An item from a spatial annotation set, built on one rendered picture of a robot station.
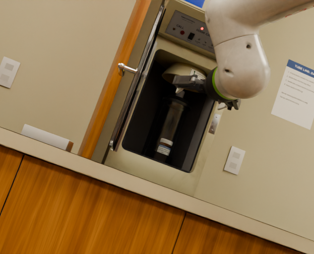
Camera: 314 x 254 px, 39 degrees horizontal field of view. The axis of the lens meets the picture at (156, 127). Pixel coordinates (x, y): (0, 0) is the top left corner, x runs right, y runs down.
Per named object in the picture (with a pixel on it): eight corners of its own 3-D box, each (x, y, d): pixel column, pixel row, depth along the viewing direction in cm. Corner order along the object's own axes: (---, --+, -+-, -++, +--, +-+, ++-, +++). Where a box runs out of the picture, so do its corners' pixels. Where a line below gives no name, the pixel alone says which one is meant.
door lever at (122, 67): (134, 83, 125) (137, 74, 125) (135, 75, 115) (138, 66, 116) (116, 76, 125) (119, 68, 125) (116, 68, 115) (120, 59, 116)
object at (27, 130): (27, 137, 158) (32, 127, 158) (70, 153, 158) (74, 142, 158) (19, 134, 146) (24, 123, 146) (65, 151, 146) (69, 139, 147)
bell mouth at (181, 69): (157, 78, 166) (162, 65, 166) (199, 95, 169) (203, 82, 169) (168, 69, 148) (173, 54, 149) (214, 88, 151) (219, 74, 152)
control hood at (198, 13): (152, 33, 147) (162, 6, 148) (238, 69, 152) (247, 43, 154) (160, 22, 136) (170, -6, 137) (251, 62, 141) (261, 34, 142)
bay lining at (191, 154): (112, 147, 166) (144, 62, 171) (174, 170, 171) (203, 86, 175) (120, 146, 142) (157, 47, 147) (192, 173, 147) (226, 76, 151)
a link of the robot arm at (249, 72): (236, 100, 88) (285, 88, 90) (221, 40, 88) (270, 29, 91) (214, 108, 102) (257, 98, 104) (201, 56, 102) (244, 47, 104)
